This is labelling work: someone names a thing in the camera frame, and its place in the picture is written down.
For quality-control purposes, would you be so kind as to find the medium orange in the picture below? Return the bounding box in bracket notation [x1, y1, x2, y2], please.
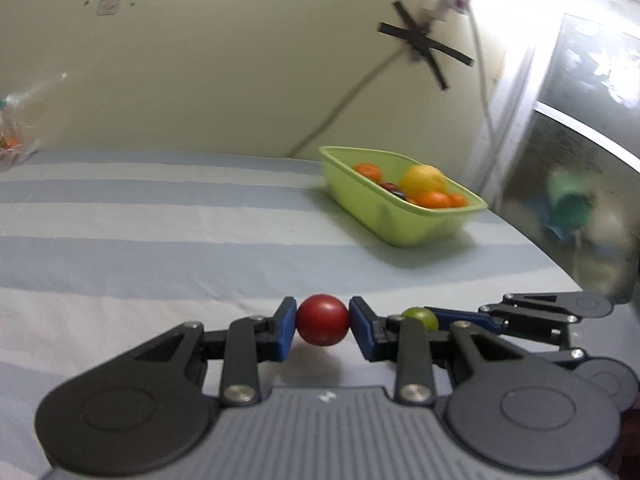
[415, 191, 453, 210]

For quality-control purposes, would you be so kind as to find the frosted glass window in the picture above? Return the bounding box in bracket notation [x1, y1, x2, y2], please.
[465, 0, 640, 306]

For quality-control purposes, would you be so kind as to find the striped bed sheet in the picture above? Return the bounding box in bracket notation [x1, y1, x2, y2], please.
[0, 149, 640, 480]

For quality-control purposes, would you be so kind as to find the yellow lemon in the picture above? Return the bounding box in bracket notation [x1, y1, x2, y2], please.
[400, 164, 447, 198]

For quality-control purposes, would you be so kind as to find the large orange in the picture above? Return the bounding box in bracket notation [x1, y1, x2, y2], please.
[352, 162, 383, 183]

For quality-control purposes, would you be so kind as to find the small green fruit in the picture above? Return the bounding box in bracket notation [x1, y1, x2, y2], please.
[402, 307, 441, 333]

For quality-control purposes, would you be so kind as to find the light green plastic basket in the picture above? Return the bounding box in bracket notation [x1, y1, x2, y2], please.
[319, 145, 489, 249]

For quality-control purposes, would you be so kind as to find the grey cable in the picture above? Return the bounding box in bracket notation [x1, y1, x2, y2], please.
[291, 47, 417, 159]

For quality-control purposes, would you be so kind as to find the black tape cross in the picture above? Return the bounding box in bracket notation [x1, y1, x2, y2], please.
[377, 1, 475, 92]

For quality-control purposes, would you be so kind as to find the round red fruit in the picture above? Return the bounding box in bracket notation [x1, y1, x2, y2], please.
[295, 294, 351, 347]

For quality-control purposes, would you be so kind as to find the clear plastic bag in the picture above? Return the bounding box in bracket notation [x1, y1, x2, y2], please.
[0, 74, 68, 171]

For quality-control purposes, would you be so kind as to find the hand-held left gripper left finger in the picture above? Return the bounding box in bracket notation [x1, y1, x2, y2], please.
[107, 296, 298, 407]

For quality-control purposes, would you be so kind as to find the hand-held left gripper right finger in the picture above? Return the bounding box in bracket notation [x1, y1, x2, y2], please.
[349, 296, 551, 406]

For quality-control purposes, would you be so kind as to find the long white cable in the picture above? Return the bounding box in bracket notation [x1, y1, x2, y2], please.
[466, 5, 502, 203]

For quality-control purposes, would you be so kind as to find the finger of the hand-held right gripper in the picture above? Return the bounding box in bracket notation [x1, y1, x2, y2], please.
[425, 292, 576, 350]
[520, 347, 587, 367]

